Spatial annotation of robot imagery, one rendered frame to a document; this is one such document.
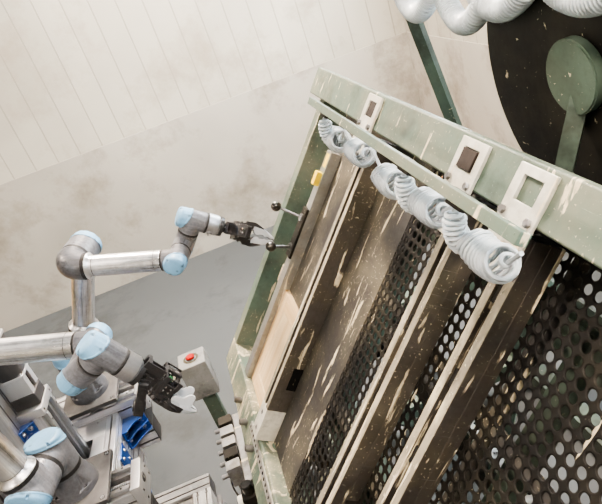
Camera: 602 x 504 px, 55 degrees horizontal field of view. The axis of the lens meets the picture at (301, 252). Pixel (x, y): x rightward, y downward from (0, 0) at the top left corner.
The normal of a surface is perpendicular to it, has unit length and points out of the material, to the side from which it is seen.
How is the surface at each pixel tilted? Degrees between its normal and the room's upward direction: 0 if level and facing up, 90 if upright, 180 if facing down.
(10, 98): 90
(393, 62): 90
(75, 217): 90
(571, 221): 51
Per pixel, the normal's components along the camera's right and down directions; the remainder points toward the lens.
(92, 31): 0.23, 0.40
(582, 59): -0.92, 0.37
